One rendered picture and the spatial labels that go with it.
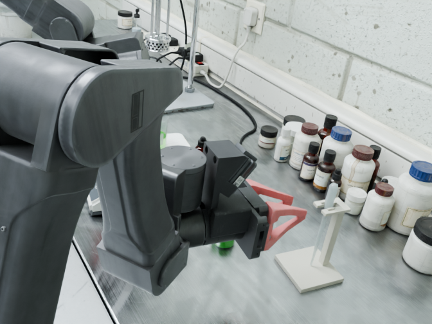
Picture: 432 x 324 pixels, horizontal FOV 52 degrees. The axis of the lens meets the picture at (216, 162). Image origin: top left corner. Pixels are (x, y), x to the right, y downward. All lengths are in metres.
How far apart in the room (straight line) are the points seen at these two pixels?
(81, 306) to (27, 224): 0.37
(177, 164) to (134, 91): 0.20
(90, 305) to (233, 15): 1.03
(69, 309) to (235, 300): 0.23
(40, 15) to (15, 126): 0.41
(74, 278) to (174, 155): 0.27
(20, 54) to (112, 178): 0.13
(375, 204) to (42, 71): 0.67
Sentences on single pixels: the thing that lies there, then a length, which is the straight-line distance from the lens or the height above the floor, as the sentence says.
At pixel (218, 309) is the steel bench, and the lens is 0.66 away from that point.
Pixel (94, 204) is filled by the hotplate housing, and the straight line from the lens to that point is 0.79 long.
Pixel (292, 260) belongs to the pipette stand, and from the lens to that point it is 0.75.
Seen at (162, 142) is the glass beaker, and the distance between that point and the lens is 0.79.
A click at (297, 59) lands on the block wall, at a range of 1.22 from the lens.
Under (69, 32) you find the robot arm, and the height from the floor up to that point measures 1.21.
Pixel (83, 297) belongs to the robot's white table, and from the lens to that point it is 0.67.
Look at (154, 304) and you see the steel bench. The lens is 0.66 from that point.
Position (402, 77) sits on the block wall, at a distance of 1.02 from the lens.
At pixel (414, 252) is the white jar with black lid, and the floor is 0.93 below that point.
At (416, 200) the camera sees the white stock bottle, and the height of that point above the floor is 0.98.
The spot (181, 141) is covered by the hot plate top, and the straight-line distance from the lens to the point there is 0.86.
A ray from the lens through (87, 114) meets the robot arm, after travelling 0.27.
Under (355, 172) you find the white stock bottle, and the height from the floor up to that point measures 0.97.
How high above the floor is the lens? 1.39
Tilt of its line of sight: 30 degrees down
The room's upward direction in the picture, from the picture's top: 7 degrees clockwise
